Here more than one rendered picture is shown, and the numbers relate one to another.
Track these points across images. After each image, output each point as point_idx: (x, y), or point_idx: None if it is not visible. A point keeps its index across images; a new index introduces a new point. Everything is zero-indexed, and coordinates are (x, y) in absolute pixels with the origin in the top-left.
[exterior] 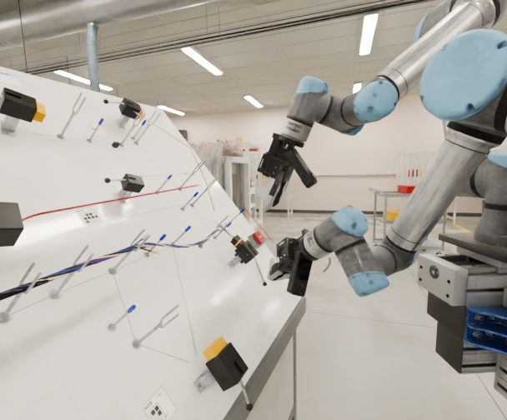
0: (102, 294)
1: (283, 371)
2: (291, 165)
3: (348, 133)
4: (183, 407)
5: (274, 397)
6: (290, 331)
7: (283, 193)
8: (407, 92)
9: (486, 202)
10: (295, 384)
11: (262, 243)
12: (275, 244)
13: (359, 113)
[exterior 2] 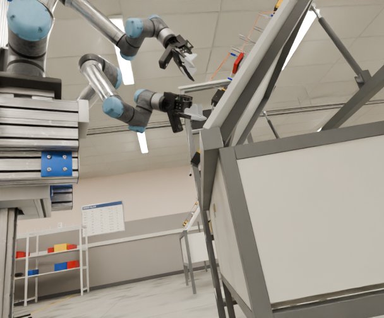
0: None
1: (225, 213)
2: (172, 57)
3: (136, 36)
4: None
5: (225, 228)
6: (201, 163)
7: (184, 60)
8: (111, 42)
9: (43, 69)
10: (246, 277)
11: (238, 68)
12: (208, 82)
13: (134, 56)
